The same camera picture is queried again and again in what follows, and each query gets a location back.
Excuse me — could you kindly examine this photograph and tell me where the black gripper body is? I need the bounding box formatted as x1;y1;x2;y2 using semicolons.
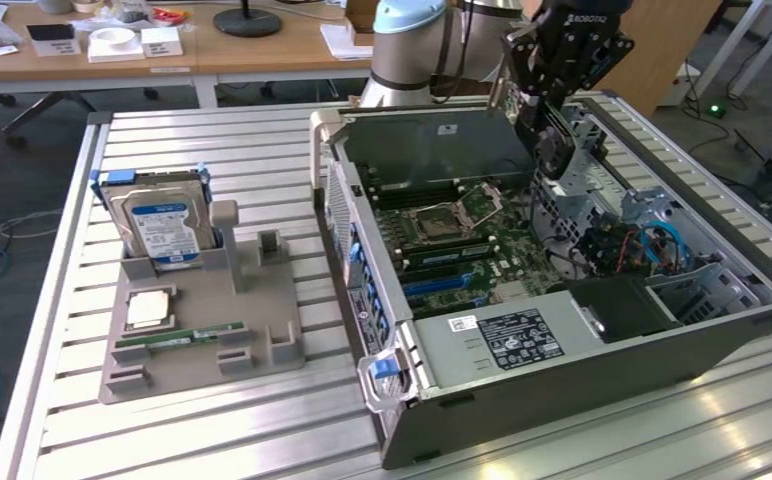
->
530;0;629;37

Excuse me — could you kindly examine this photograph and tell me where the graphics card with gold bracket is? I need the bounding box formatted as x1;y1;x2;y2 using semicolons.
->
483;73;593;181

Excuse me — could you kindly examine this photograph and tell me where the wooden cabinet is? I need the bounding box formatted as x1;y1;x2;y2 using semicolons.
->
511;0;726;117

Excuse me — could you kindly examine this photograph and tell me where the brown cardboard box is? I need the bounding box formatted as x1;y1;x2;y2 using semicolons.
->
343;0;382;35

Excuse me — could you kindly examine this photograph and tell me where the white paper stack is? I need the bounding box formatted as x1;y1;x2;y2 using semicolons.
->
319;21;379;62

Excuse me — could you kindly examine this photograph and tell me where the metal drive cage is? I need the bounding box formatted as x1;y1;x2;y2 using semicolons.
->
527;102;633;242

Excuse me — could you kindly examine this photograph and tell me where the socket cover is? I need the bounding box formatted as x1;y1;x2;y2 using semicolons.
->
454;181;506;227

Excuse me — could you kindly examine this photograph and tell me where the CPU socket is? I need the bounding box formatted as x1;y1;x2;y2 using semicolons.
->
407;203;479;247

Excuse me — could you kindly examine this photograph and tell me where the green motherboard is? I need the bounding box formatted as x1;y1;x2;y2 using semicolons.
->
358;167;575;320

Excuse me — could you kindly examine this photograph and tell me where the RAM stick with white label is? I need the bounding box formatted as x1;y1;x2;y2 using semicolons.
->
407;242;499;270

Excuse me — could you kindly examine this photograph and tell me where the black round lamp base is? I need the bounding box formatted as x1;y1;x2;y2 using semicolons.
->
210;0;286;40

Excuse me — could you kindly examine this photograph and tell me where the long blue expansion slot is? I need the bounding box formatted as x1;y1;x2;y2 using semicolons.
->
400;271;479;298

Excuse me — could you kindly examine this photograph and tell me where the metal disk bay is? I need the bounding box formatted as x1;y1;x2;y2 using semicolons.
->
642;258;772;327

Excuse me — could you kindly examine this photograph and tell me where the black fan shroud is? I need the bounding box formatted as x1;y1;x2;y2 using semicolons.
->
562;275;687;345

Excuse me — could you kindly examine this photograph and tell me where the red small item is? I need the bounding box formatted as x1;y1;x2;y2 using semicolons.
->
150;7;192;27

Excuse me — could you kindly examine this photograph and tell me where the small white labelled box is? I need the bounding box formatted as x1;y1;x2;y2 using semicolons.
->
138;26;183;60

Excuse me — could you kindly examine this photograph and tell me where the grey power supply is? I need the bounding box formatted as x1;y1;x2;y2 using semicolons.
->
394;290;613;393

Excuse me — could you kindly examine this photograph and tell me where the flat white box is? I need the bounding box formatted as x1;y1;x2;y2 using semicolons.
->
84;27;148;65

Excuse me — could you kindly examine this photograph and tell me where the white tape roll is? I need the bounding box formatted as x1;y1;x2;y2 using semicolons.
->
88;27;139;52

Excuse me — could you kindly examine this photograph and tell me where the hard disk with blue carrier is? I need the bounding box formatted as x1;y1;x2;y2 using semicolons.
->
88;162;219;275

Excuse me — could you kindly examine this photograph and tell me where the blue case latch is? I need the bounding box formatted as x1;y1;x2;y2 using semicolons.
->
368;356;395;385

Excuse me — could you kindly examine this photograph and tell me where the open grey PC case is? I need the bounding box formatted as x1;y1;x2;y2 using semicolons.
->
308;91;772;471

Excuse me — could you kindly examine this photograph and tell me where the wooden desk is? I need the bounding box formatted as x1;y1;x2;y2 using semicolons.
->
0;0;562;97

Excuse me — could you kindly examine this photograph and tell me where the black and white box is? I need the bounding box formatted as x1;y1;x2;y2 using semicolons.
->
24;22;83;58

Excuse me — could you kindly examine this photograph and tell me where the black chair base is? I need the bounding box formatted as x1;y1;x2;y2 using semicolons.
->
0;88;162;150

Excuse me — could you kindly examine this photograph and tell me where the green RAM stick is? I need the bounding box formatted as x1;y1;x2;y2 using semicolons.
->
116;323;248;352

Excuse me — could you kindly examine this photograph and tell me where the silver CPU chip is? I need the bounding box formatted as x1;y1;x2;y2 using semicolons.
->
123;291;176;332

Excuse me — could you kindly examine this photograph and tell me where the grey parts rack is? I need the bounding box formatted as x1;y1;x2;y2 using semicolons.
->
96;198;308;406

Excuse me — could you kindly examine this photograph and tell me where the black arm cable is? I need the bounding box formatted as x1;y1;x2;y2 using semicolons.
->
428;0;478;104

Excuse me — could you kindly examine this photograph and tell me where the white switch box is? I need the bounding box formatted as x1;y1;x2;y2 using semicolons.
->
667;61;705;110

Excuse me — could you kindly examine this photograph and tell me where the white table frame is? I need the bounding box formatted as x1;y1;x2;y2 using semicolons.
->
683;0;772;137

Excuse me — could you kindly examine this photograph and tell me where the blue wire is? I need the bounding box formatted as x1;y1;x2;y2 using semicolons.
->
638;218;695;276

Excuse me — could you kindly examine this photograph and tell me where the red wire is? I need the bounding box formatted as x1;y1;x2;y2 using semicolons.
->
614;229;637;275

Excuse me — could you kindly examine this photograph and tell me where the white floor cable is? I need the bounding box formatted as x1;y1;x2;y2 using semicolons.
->
0;208;66;240

